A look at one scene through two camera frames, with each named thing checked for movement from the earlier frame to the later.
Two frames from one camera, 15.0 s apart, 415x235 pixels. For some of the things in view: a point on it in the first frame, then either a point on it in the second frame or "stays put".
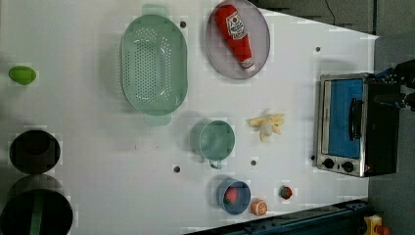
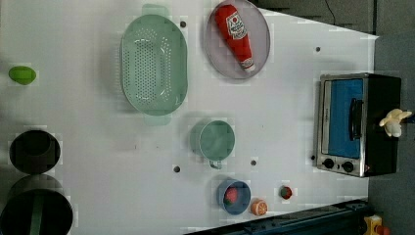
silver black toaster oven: x=355 y=136 stays put
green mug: x=212 y=140 stays put
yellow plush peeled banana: x=267 y=124 → x=391 y=122
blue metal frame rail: x=346 y=218 stays put
